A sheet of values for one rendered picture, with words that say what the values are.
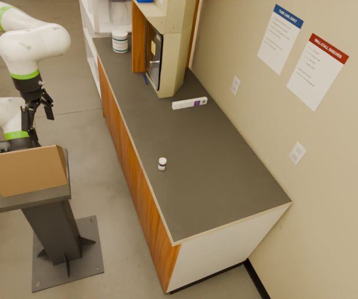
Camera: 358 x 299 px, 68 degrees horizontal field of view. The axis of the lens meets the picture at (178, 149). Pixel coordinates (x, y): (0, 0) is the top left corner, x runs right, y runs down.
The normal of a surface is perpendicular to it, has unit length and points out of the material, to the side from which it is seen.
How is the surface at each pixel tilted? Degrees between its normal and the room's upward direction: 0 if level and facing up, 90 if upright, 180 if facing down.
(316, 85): 90
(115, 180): 0
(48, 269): 0
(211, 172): 0
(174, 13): 90
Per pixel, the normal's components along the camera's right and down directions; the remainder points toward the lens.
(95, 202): 0.12, -0.68
